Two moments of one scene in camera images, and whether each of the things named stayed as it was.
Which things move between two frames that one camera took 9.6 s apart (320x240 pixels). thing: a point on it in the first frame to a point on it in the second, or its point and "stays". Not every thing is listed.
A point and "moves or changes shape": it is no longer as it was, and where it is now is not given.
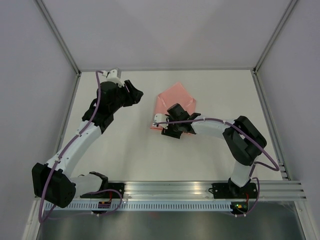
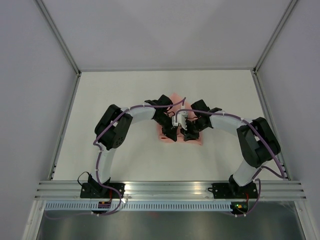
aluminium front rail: [269, 190] stays
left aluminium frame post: [57, 35] stays
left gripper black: [134, 95] to [170, 132]
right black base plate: [228, 191] stays
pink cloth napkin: [177, 94] moves or changes shape
